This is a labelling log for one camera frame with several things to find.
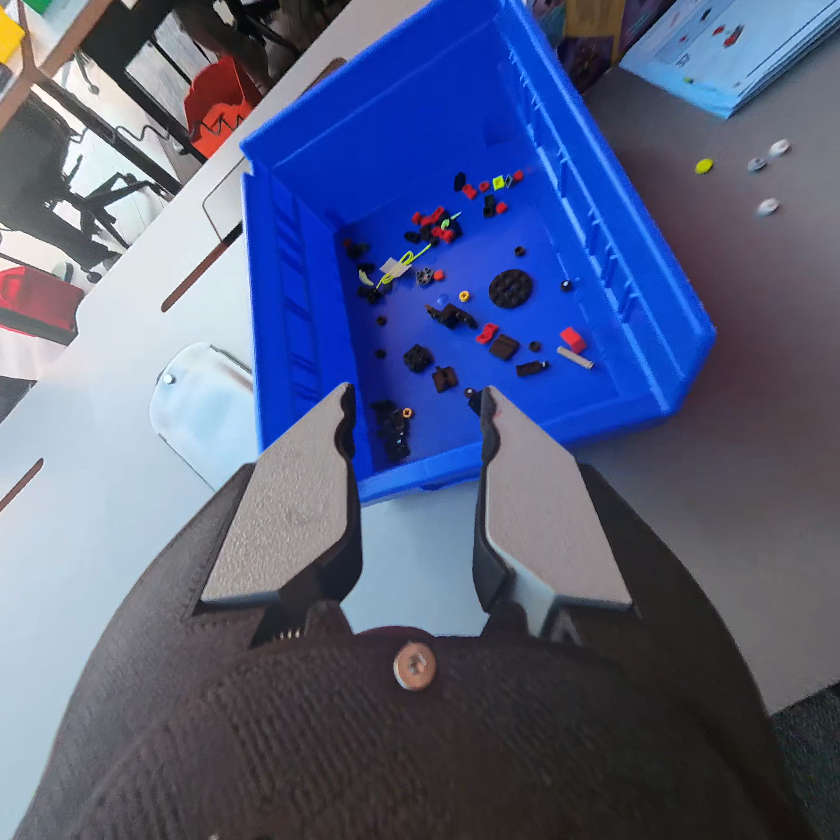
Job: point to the yellow round lego piece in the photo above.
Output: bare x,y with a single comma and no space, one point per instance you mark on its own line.
703,165

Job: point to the light blue instruction booklet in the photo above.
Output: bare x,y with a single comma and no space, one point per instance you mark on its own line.
728,46

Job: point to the white desk with wooden edge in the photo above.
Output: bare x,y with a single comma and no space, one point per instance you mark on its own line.
59,26

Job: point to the blue plastic bin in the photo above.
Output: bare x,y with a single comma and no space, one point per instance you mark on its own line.
407,131

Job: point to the white round lego piece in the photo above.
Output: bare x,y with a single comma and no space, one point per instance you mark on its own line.
766,207
779,148
756,164

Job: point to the pile of small lego pieces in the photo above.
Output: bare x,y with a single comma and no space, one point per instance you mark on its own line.
453,315

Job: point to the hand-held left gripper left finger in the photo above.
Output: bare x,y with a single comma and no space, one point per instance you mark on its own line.
289,512

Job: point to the red plastic crate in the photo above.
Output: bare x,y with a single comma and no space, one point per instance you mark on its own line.
36,302

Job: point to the purple lego box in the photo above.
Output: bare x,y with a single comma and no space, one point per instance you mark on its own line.
594,39

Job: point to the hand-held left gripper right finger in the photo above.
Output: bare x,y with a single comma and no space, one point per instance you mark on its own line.
544,525

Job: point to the black office chair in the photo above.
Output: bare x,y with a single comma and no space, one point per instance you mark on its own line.
39,170

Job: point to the clear plastic plate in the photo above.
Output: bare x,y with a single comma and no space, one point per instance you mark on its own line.
200,407

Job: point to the yellow block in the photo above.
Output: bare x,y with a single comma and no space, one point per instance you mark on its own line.
9,36

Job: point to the red plastic bin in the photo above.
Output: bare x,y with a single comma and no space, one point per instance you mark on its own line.
220,98

